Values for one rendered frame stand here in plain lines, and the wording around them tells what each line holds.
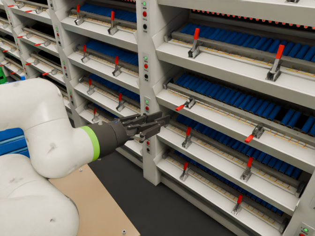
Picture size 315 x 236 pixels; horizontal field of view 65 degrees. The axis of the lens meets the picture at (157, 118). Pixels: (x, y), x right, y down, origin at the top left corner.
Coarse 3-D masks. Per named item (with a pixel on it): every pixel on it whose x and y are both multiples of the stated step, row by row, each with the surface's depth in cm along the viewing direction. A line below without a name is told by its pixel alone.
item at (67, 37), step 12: (48, 0) 131; (60, 0) 128; (72, 0) 133; (60, 24) 133; (60, 36) 138; (72, 36) 140; (60, 48) 144; (60, 60) 150; (72, 72) 149; (72, 108) 167; (84, 120) 169
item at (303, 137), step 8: (176, 88) 99; (184, 88) 98; (192, 96) 95; (200, 96) 93; (200, 104) 92; (216, 104) 88; (224, 104) 87; (232, 112) 85; (240, 112) 83; (248, 112) 82; (248, 120) 82; (256, 120) 80; (264, 120) 79; (272, 128) 77; (280, 128) 76; (288, 128) 75; (288, 136) 75; (296, 136) 73; (304, 136) 72; (296, 144) 73; (312, 144) 71
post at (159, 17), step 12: (156, 0) 84; (156, 12) 86; (168, 12) 90; (180, 12) 95; (156, 24) 88; (144, 36) 93; (144, 48) 96; (156, 60) 95; (156, 72) 97; (144, 84) 104; (156, 108) 106; (168, 108) 113; (144, 144) 123; (156, 144) 117; (144, 156) 128; (144, 168) 133; (156, 168) 125; (156, 180) 130
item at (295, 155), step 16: (160, 80) 101; (176, 80) 106; (160, 96) 102; (176, 96) 99; (192, 112) 92; (208, 112) 90; (224, 128) 85; (240, 128) 82; (256, 144) 79; (272, 144) 75; (288, 144) 74; (288, 160) 74; (304, 160) 70
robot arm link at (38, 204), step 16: (16, 192) 50; (32, 192) 50; (48, 192) 51; (0, 208) 40; (16, 208) 42; (32, 208) 44; (48, 208) 47; (64, 208) 49; (0, 224) 39; (16, 224) 41; (32, 224) 43; (48, 224) 45; (64, 224) 48
